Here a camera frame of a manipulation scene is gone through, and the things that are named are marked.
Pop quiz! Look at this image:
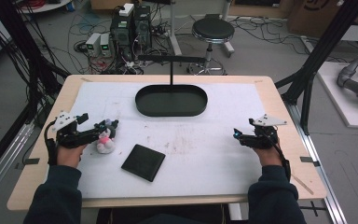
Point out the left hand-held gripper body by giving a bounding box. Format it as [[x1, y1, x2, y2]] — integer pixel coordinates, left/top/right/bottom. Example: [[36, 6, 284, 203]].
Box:
[[51, 110, 98, 149]]

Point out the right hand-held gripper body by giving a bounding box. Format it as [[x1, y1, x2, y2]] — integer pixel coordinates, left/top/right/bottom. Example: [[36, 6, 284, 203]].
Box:
[[241, 113, 288, 150]]

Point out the white and black plush toy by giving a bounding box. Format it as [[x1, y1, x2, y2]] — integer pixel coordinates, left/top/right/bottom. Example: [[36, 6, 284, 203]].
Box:
[[96, 119, 120, 155]]

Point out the person's right hand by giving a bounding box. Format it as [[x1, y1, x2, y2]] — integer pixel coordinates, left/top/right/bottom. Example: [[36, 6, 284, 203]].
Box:
[[253, 145, 283, 168]]

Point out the person's left hand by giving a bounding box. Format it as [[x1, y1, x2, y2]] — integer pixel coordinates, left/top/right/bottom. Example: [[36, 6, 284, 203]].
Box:
[[56, 143, 89, 169]]

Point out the black tape strip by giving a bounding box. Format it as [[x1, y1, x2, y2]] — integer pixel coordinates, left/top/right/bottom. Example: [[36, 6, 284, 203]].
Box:
[[299, 156, 322, 168], [14, 157, 41, 171]]

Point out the white table mat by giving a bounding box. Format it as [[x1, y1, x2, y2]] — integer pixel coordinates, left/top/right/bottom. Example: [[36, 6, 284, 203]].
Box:
[[69, 81, 267, 201]]

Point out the black square wallet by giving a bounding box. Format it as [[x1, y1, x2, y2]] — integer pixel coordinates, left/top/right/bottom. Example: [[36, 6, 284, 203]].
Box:
[[120, 143, 167, 183]]

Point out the black oval tray with stand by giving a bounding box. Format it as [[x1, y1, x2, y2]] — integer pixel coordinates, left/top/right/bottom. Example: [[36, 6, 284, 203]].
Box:
[[134, 54, 209, 119]]

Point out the white floor platform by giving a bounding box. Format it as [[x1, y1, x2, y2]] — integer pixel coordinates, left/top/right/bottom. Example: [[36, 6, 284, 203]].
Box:
[[316, 61, 358, 131]]

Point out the grey power supply unit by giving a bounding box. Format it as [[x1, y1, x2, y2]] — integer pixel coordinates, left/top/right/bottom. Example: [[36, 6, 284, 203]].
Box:
[[99, 33, 113, 58], [85, 32, 103, 58]]

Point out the black computer tower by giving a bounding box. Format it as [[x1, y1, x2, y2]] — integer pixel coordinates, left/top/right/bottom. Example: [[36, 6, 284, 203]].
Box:
[[132, 4, 153, 51], [109, 11, 135, 61]]

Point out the white power strip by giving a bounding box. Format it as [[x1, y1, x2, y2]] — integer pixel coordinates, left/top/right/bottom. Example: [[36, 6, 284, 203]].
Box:
[[300, 35, 317, 54]]

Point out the black round stool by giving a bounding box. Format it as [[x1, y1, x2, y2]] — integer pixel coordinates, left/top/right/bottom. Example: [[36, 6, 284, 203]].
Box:
[[187, 16, 236, 77]]

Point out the white box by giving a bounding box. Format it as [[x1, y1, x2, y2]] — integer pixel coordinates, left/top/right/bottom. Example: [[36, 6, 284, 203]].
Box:
[[118, 2, 135, 18]]

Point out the white table leg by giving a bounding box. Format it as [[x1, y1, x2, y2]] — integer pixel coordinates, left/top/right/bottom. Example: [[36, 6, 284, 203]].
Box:
[[167, 0, 183, 57]]

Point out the cardboard box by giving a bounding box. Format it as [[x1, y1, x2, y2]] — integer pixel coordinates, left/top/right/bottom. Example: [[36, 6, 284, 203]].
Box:
[[286, 0, 358, 39]]

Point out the left hand-held gripper cable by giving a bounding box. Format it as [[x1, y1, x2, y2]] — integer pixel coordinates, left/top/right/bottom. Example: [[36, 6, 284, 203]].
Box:
[[44, 119, 60, 166]]

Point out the hand-held gripper cable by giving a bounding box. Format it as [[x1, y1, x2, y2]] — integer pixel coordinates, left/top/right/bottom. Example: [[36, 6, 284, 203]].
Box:
[[268, 132, 293, 183], [44, 119, 60, 166]]

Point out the right hand-held gripper cable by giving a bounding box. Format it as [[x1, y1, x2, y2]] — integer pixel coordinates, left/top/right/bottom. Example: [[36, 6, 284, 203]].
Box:
[[268, 132, 293, 183]]

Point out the aluminium rail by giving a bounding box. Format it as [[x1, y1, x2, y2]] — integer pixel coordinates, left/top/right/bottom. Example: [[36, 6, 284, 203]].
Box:
[[0, 121, 35, 209], [284, 101, 349, 224]]

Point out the black frame post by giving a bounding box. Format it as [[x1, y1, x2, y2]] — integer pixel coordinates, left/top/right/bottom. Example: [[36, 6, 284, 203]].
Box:
[[0, 0, 71, 104], [274, 0, 358, 136]]

